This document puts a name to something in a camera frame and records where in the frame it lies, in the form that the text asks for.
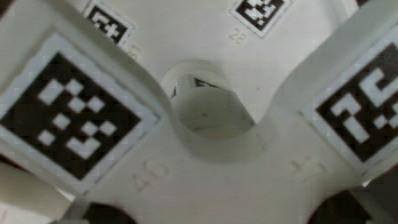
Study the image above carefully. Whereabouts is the white cross-shaped table base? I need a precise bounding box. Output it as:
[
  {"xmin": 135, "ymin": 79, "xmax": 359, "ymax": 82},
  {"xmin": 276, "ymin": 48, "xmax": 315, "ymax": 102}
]
[{"xmin": 0, "ymin": 0, "xmax": 398, "ymax": 224}]

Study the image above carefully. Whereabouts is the white cylindrical table leg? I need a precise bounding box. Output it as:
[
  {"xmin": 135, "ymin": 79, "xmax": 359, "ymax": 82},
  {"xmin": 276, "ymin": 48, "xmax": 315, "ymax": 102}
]
[{"xmin": 162, "ymin": 60, "xmax": 254, "ymax": 138}]

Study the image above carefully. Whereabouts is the white round table top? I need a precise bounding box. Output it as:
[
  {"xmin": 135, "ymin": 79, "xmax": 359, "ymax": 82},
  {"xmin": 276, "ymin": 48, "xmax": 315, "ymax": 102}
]
[{"xmin": 0, "ymin": 0, "xmax": 398, "ymax": 224}]

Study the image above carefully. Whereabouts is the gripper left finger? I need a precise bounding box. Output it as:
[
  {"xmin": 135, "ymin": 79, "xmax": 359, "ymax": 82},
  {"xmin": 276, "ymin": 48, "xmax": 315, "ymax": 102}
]
[{"xmin": 52, "ymin": 199, "xmax": 140, "ymax": 224}]

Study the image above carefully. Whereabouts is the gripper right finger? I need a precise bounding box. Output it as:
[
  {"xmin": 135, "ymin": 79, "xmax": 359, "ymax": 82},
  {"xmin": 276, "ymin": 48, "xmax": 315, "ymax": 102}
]
[{"xmin": 304, "ymin": 184, "xmax": 398, "ymax": 224}]

